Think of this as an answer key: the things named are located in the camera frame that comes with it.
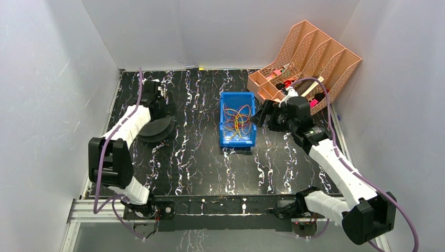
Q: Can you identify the peach desk file organizer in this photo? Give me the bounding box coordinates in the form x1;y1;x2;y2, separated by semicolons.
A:
247;20;362;114

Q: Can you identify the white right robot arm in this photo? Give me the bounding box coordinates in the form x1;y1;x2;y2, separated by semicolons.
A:
250;97;396;245

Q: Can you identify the yellow cable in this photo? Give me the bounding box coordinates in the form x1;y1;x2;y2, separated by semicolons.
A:
223;104;252;141

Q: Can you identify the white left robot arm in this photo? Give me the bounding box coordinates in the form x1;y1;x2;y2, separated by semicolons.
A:
88;79;177;218

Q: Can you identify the black cable spool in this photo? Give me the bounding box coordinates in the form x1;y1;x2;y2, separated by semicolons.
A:
138;116;176;143

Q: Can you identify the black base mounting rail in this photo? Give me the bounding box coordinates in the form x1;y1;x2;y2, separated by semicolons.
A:
68;194;348;234

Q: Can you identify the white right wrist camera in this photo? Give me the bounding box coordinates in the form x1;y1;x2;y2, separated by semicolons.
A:
281;86;299;102

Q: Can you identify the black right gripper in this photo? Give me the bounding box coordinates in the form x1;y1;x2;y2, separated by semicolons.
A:
249;99;296;133

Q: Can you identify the pink marker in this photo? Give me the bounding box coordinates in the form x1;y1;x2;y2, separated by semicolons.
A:
310;99;319;108

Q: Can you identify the blue plastic bin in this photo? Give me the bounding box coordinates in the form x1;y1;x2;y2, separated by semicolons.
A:
219;92;257;148

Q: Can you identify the red cable bundle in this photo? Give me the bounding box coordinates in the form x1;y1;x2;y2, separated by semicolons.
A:
222;108;252;131

